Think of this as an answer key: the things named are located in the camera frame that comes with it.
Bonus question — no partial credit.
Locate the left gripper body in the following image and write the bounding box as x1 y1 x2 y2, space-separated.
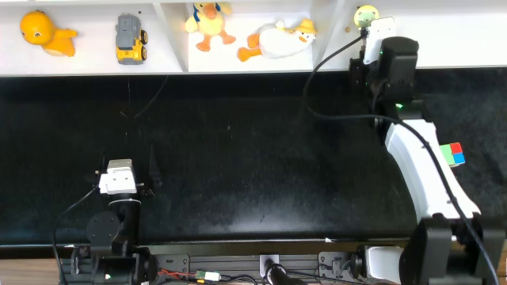
85 170 156 199

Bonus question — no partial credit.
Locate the grey and yellow toy truck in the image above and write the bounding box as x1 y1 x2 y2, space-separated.
115 13 150 66

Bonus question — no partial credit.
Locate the orange rubber duck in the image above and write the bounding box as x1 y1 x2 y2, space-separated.
19 10 78 58

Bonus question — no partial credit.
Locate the yellow rattle drum toy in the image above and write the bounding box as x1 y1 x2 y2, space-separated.
344 5 381 34

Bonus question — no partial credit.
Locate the many-coloured puzzle cube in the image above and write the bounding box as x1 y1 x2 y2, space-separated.
439 142 467 169

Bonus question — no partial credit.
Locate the white shelf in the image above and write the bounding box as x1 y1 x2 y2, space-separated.
0 0 507 78

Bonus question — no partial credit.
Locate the yellow plush duck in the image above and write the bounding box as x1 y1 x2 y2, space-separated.
184 2 238 53

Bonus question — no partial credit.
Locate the white plush duck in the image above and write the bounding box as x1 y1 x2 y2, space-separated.
237 17 318 63

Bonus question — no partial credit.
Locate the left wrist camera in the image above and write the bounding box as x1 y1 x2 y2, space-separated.
97 158 139 196

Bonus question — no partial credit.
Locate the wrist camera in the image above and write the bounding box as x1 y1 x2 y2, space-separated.
97 158 139 196
361 16 396 66

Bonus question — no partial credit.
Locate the black cable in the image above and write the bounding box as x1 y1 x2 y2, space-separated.
302 33 501 285
51 185 101 285

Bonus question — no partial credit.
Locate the mounting rail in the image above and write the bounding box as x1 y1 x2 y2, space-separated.
152 253 368 285

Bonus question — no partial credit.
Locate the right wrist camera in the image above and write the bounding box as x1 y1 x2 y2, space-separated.
361 16 396 66

